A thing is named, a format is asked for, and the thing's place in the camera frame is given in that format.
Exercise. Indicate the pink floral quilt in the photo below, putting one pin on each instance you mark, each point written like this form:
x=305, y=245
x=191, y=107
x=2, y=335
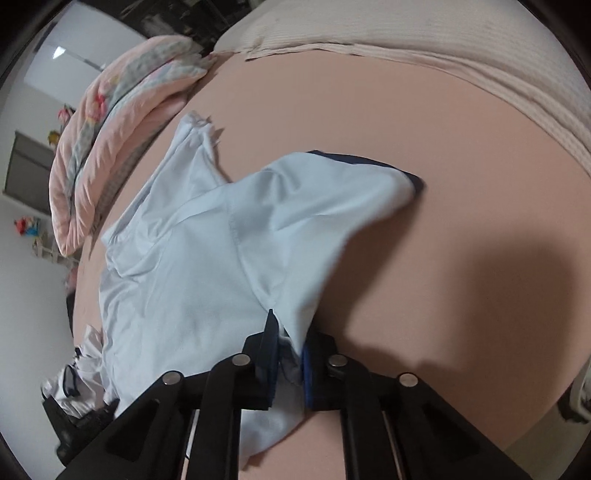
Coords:
x=92, y=138

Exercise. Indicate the white and navy garment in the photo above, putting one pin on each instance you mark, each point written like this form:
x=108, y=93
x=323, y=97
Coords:
x=87, y=364

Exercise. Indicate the pink bed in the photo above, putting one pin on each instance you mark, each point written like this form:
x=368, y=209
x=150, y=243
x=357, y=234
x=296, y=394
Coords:
x=415, y=115

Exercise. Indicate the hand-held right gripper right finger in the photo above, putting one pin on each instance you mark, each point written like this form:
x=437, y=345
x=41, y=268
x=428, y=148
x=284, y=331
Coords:
x=309, y=378

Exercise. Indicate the grey cabinet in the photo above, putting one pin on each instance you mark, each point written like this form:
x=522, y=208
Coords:
x=27, y=170

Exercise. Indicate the black bag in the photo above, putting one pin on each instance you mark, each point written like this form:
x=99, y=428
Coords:
x=70, y=318

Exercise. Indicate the white shelf rack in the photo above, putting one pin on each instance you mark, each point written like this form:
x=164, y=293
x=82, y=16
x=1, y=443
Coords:
x=46, y=249

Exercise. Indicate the light blue shirt navy collar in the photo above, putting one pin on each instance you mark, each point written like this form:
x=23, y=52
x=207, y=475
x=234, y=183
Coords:
x=207, y=254

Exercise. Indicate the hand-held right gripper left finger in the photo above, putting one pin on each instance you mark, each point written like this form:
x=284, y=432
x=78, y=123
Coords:
x=272, y=364

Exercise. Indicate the beige waffle blanket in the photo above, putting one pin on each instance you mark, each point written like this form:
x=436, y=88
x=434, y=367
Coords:
x=415, y=27

